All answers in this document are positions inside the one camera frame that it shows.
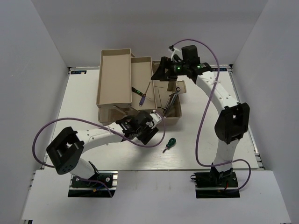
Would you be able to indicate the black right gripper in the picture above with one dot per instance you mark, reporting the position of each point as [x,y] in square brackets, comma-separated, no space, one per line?
[166,63]

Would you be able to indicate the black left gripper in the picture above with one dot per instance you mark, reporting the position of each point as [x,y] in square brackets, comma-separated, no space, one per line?
[146,136]

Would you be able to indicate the large ratchet wrench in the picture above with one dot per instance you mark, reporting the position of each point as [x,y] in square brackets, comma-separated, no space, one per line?
[173,97]

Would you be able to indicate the stubby green handled screwdriver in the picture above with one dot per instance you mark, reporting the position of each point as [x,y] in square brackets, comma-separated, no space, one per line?
[170,144]

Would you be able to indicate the small combination wrench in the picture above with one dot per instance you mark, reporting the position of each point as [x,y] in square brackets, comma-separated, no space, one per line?
[166,105]

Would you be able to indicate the blue handled long screwdriver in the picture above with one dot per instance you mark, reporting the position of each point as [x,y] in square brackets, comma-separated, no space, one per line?
[144,96]

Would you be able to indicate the slim black green precision screwdriver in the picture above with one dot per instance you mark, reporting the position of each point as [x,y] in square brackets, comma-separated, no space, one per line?
[134,90]

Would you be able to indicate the beige plastic toolbox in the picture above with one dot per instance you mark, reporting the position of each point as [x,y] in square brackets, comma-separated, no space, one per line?
[119,71]

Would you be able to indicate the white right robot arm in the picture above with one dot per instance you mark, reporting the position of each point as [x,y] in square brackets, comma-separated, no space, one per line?
[233,118]

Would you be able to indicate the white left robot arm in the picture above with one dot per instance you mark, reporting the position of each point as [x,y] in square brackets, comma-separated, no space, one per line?
[66,149]

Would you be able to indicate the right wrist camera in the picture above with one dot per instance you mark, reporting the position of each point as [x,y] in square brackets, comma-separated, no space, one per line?
[174,54]

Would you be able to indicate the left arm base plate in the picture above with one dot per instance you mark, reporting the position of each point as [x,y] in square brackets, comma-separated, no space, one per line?
[105,186]

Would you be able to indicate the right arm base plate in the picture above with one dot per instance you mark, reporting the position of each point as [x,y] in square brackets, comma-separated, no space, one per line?
[207,188]

